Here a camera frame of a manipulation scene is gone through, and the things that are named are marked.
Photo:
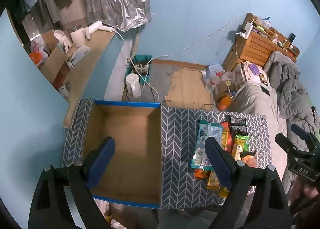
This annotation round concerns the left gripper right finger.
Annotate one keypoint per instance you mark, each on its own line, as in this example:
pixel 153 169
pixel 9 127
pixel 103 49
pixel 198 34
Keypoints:
pixel 269 208

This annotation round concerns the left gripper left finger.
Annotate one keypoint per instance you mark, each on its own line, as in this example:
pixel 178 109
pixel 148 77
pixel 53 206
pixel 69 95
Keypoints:
pixel 49 207

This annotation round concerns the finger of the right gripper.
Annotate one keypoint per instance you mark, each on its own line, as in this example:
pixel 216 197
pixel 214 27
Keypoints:
pixel 286 144
pixel 311 141

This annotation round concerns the red orange snack packet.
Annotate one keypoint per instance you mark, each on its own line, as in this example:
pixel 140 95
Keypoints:
pixel 250 160

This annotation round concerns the green snack bag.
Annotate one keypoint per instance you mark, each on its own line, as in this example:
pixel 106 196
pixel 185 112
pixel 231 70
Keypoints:
pixel 242 143

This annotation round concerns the black snack packet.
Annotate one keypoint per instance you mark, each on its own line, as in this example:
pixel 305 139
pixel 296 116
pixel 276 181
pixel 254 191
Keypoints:
pixel 237 126

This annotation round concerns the gold yellow snack bag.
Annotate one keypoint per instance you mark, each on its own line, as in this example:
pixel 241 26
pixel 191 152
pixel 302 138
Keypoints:
pixel 213 181

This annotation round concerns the orange chips bag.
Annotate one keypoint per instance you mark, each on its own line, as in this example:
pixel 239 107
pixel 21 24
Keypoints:
pixel 226 139

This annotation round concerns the orange white printed snack bag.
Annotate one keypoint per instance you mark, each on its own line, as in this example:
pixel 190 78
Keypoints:
pixel 201 173

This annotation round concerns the person's right hand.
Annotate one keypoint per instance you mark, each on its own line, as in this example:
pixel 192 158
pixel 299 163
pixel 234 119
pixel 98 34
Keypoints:
pixel 301 189

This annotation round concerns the grey bed duvet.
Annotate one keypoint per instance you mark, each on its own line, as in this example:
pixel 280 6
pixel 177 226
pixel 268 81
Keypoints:
pixel 284 102

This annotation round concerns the orange juice bottle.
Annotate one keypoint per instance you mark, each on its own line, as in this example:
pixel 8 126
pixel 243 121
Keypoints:
pixel 226 101

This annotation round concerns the grey chevron table cloth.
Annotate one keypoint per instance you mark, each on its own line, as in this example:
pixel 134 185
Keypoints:
pixel 180 188

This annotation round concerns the blue-rimmed cardboard box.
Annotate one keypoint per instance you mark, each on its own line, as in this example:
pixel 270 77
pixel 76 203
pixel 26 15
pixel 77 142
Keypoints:
pixel 133 175

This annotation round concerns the clear plastic water bottle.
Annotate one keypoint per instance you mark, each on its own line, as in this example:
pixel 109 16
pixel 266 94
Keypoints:
pixel 211 76

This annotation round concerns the wooden headboard shelf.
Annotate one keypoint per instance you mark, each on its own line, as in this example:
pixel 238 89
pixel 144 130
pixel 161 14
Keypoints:
pixel 258 46

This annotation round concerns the brown cardboard sheet on floor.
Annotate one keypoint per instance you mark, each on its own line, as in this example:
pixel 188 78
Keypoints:
pixel 187 90

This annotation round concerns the open cardboard box on shelf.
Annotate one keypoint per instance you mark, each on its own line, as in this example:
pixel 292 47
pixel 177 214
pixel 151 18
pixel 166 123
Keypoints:
pixel 56 58

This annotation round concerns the white electric kettle on floor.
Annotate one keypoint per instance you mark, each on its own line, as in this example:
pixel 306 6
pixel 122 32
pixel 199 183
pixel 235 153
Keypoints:
pixel 133 85

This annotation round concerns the orange bowl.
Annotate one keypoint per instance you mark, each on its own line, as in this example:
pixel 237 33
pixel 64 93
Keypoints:
pixel 37 59

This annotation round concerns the white long box on shelf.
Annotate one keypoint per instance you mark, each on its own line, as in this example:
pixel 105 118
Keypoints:
pixel 79 54

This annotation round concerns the teal basket with power strip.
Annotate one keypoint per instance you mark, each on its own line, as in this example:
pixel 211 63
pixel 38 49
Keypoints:
pixel 140 65

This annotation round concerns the beige mug on shelf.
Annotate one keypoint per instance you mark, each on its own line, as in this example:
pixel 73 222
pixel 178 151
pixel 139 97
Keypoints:
pixel 78 36

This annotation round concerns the white hair dryer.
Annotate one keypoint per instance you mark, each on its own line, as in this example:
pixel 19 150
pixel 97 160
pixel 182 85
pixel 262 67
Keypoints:
pixel 98 25

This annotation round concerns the wooden wall shelf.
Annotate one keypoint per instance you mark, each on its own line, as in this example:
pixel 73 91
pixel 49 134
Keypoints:
pixel 79 76

